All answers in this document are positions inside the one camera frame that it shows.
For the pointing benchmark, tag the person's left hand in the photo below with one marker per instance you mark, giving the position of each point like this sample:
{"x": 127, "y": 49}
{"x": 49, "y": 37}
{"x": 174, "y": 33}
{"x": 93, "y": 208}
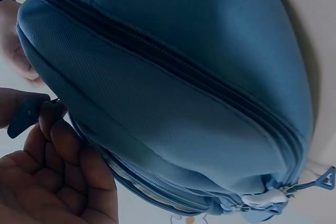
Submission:
{"x": 34, "y": 187}

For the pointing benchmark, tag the blue backpack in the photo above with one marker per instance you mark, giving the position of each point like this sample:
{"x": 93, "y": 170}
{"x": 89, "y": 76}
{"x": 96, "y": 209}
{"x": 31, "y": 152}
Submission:
{"x": 183, "y": 90}

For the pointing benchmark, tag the person's right fingers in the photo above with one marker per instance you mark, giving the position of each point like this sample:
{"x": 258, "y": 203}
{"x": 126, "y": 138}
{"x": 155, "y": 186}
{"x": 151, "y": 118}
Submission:
{"x": 25, "y": 69}

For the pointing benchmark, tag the person's right hand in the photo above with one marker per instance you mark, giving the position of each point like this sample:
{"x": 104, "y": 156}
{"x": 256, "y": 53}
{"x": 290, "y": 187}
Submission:
{"x": 10, "y": 37}

